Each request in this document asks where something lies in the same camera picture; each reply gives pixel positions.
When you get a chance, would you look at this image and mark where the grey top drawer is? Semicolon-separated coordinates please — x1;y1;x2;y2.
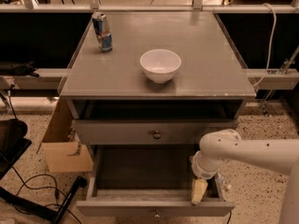
73;119;238;145

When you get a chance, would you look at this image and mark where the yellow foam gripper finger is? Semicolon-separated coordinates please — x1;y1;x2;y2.
192;178;207;204

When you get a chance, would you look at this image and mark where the black chair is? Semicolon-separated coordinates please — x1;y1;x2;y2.
0;119;32;179

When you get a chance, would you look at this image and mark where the clear plastic bottle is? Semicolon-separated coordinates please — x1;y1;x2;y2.
218;174;232;191

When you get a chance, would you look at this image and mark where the grey drawer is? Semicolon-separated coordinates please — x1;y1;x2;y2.
73;119;238;145
77;145;235;217

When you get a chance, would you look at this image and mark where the metal rail frame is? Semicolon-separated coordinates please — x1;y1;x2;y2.
0;0;298;90

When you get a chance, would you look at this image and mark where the white bowl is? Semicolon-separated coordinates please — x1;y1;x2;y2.
139;49;181;83

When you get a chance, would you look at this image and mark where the black cloth on rail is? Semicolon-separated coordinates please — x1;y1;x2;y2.
0;61;39;77

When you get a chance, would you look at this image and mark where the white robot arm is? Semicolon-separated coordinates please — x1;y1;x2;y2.
192;129;299;224

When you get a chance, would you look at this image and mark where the white hanging cable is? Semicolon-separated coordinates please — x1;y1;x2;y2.
251;3;278;89

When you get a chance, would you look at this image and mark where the blue silver drink can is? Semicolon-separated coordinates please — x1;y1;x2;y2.
92;12;112;52

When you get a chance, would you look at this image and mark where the black stand base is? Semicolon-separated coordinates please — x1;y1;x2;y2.
0;176;87;224

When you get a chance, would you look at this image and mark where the grey drawer cabinet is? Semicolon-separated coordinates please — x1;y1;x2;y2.
59;10;257;154

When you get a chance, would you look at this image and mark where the cardboard box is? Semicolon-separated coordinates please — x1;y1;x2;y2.
40;100;93;173

